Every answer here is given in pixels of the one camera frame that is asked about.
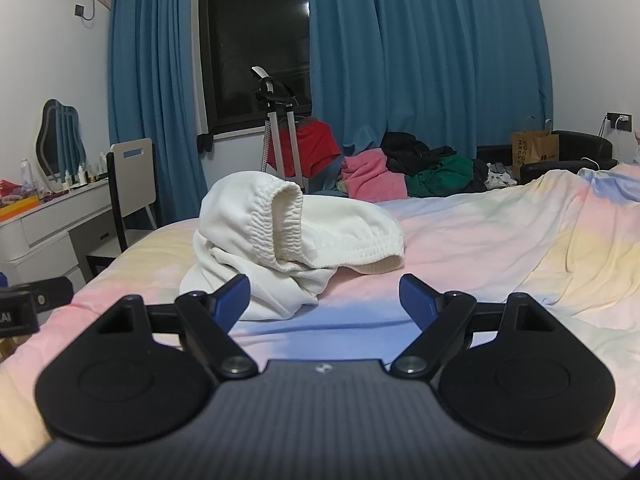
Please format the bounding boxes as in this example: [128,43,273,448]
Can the wavy vanity mirror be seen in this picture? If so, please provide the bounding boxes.
[35,98,87,172]

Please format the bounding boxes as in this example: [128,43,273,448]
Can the green cloth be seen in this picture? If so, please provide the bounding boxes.
[405,153,475,199]

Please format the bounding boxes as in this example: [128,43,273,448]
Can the white and black chair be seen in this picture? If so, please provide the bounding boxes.
[85,138,161,281]

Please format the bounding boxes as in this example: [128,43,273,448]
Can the dark window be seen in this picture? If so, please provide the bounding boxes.
[197,0,314,136]

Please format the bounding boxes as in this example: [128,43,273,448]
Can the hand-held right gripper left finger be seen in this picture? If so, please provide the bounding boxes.
[92,274,260,380]

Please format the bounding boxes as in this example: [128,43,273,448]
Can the white vanity desk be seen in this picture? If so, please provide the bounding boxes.
[0,177,119,292]

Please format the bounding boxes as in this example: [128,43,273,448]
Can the white patterned cloth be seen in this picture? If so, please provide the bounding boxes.
[487,162,519,189]

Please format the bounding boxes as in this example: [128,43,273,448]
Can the red cloth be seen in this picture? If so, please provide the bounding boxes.
[267,118,344,180]

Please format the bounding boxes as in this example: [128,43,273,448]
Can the row of cosmetic bottles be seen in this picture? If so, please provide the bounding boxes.
[62,152,109,187]

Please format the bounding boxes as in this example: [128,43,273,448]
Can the garment steamer stand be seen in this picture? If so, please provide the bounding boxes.
[251,65,306,194]

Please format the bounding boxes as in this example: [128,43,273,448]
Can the blue curtain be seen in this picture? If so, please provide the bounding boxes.
[107,0,209,233]
[305,0,554,187]

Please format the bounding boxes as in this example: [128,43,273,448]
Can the black armchair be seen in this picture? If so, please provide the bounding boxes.
[477,130,620,186]

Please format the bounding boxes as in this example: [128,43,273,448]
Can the pink cloth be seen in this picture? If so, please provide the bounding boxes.
[341,150,409,204]

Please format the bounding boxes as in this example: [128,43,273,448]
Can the black clothes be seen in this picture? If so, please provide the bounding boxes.
[382,131,457,177]

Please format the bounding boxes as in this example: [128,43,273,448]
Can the orange box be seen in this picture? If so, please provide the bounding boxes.
[0,195,41,222]

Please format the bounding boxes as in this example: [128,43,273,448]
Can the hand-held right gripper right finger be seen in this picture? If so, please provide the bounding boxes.
[389,274,558,381]

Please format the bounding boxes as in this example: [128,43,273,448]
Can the bed with pastel sheet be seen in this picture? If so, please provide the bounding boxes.
[0,162,640,466]

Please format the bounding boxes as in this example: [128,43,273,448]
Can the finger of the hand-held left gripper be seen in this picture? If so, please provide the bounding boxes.
[27,276,75,308]

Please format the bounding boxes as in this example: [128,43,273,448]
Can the brown plush toy right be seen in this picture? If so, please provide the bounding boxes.
[511,116,560,166]

